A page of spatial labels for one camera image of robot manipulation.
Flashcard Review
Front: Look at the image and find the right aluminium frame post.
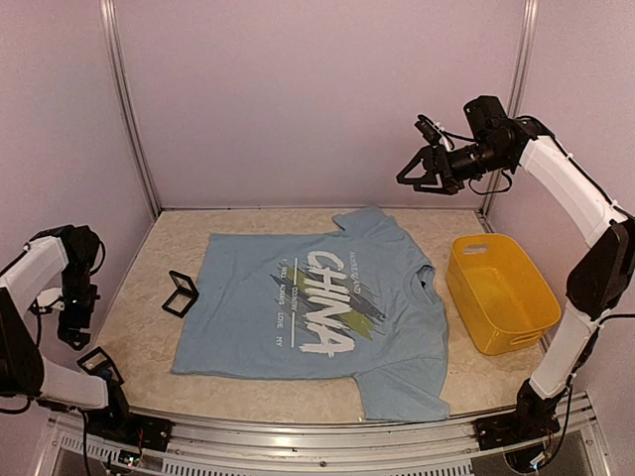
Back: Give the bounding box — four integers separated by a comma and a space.
480, 0, 540, 221

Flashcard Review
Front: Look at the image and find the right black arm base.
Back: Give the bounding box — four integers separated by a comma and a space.
473, 380, 566, 450

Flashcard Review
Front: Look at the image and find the yellow plastic basket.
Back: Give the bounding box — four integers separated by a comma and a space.
445, 233, 561, 356

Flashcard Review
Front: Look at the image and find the left aluminium frame post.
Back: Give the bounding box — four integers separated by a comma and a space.
99, 0, 163, 220

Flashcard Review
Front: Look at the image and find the front aluminium rail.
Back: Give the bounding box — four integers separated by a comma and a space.
35, 394, 611, 475

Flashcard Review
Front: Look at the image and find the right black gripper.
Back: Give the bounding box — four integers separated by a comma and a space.
399, 138, 514, 193

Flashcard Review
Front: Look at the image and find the aluminium frame post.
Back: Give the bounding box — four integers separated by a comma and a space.
480, 0, 540, 221
99, 0, 163, 220

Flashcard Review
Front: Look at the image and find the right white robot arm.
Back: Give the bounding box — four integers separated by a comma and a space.
396, 95, 634, 440

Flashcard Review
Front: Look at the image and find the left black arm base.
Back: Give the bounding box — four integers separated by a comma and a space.
85, 381, 174, 452

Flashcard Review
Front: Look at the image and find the black brooch case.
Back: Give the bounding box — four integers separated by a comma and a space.
162, 270, 199, 318
76, 346, 124, 385

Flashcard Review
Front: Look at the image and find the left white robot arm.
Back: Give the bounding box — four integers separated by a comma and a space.
1, 224, 139, 441

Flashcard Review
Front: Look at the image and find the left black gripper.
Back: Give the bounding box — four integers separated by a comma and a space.
58, 259, 97, 349

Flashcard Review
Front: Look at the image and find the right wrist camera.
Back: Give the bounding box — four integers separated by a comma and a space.
415, 114, 454, 152

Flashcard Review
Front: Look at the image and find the light blue printed t-shirt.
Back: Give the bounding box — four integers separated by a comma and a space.
172, 207, 449, 421

